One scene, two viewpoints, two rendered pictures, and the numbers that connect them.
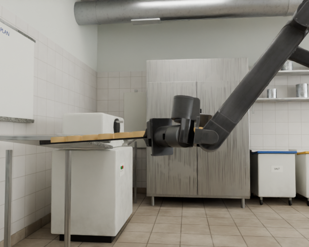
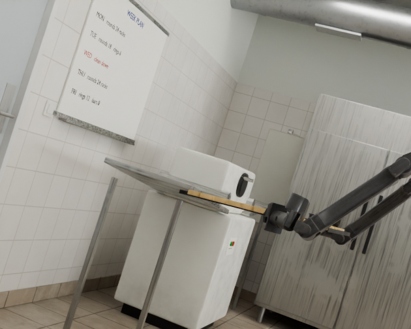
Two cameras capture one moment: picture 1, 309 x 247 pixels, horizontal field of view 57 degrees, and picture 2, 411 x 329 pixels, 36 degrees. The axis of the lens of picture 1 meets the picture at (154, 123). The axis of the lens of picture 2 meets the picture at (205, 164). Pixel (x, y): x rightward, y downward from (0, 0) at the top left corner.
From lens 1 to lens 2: 146 cm
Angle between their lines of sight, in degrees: 11
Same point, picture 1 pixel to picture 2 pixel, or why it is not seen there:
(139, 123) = (279, 187)
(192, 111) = (300, 207)
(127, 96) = (274, 137)
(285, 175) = not seen: outside the picture
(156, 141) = (270, 220)
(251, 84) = (346, 202)
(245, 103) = (337, 214)
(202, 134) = (300, 225)
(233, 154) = not seen: outside the picture
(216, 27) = not seen: outside the picture
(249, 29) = not seen: outside the picture
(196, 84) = (388, 154)
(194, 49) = not seen: outside the picture
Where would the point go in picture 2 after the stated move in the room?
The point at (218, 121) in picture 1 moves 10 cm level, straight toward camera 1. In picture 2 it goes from (314, 220) to (308, 219)
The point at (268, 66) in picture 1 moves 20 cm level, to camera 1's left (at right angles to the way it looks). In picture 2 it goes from (362, 193) to (303, 175)
